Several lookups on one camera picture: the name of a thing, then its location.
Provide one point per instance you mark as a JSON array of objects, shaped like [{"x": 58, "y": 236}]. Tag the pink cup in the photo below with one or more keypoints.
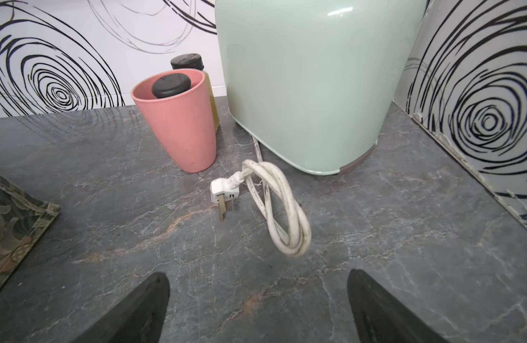
[{"x": 186, "y": 124}]

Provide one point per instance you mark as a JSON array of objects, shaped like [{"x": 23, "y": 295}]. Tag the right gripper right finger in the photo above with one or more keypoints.
[{"x": 380, "y": 317}]

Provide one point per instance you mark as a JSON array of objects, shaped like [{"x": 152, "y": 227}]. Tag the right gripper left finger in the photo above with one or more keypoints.
[{"x": 138, "y": 317}]

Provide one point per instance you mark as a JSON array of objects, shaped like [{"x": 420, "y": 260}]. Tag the cream canvas tote bag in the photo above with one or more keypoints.
[{"x": 23, "y": 220}]

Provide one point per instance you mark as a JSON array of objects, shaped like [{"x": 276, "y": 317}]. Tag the mint green toaster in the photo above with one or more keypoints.
[{"x": 313, "y": 80}]

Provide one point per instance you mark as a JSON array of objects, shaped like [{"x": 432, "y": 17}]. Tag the black capped bottle in cup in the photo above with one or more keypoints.
[{"x": 170, "y": 85}]

